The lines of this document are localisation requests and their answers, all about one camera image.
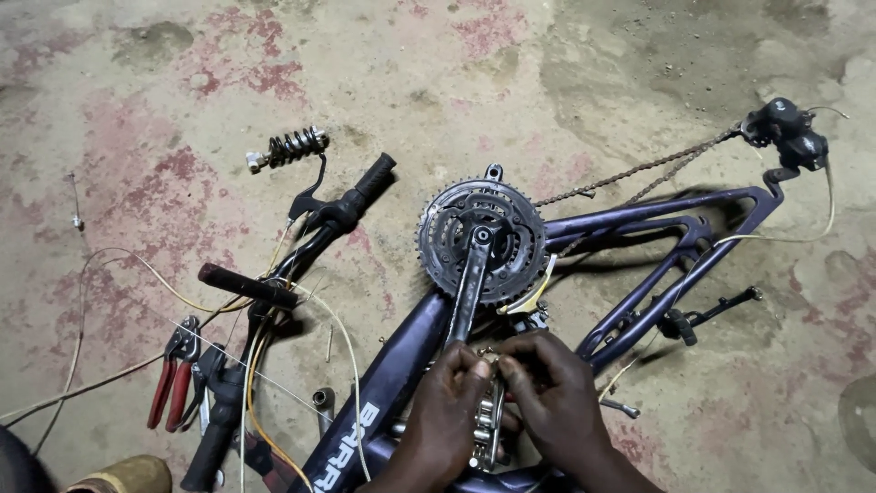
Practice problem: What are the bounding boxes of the person's left hand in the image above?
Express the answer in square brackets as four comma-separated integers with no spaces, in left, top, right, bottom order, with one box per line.
[391,344,494,486]

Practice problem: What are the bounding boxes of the person's right hand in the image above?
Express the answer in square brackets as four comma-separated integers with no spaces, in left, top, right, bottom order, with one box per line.
[495,331,615,475]

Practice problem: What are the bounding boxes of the silver metal bicycle pedal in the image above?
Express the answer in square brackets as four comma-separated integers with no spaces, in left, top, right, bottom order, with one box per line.
[468,348,511,475]

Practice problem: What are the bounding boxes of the front derailleur with yellowed cage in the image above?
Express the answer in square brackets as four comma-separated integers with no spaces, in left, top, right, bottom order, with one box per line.
[495,253,558,334]

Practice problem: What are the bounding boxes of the silver socket wrench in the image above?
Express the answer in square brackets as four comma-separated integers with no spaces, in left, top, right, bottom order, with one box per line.
[312,387,338,439]

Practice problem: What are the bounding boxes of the red metal bicycle part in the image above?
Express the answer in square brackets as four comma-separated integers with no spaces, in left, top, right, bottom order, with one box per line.
[241,431,297,493]

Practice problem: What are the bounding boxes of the black kickstand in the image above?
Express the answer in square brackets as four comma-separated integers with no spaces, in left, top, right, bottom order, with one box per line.
[658,286,764,346]

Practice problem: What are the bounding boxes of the black brake lever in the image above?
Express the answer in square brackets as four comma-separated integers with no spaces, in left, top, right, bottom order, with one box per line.
[287,153,328,221]

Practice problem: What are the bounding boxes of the black coil spring shock absorber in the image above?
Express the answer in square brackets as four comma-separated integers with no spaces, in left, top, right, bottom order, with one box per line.
[246,126,331,173]

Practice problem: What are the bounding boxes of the tan shoe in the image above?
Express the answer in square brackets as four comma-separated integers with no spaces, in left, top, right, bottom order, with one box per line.
[63,455,173,493]

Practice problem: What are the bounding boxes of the black rear derailleur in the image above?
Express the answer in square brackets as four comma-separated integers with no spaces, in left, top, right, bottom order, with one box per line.
[740,97,830,173]

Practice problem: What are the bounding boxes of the person's dark trouser leg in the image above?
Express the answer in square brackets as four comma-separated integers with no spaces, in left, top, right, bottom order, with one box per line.
[0,425,60,493]

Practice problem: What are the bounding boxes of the purple bicycle frame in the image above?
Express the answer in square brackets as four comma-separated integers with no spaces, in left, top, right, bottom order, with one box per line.
[287,179,787,493]

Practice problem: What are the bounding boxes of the white cable housing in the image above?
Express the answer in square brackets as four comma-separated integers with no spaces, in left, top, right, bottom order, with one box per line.
[292,282,373,483]

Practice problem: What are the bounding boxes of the orange cable housing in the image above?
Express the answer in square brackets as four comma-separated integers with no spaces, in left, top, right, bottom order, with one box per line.
[246,327,316,493]

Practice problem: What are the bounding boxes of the black triple chainring crankset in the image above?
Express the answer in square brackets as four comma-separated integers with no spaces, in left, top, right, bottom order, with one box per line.
[416,164,550,347]

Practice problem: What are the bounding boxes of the thin bare steel wire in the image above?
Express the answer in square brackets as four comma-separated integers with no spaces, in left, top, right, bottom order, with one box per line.
[168,319,334,420]

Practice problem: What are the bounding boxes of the black handlebar with grips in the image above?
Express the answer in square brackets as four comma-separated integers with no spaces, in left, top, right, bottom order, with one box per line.
[179,152,398,493]

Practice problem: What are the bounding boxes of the rusty bicycle chain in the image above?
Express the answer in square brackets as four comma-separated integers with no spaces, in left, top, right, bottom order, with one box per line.
[532,123,746,260]

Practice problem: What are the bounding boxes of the red-handled pliers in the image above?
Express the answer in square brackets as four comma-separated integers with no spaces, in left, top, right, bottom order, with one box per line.
[146,315,203,434]

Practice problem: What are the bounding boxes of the white derailleur cable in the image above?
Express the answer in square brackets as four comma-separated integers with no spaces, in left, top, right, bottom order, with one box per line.
[600,105,851,404]

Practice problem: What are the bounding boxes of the yellowish brake cable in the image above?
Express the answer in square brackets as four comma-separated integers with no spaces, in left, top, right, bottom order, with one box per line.
[0,220,297,423]

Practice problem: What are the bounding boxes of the grey thin cable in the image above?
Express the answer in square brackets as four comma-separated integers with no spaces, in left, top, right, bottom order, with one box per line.
[31,248,135,456]

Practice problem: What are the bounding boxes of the short cable with metal end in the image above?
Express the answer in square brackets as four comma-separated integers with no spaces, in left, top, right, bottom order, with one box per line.
[67,173,86,234]

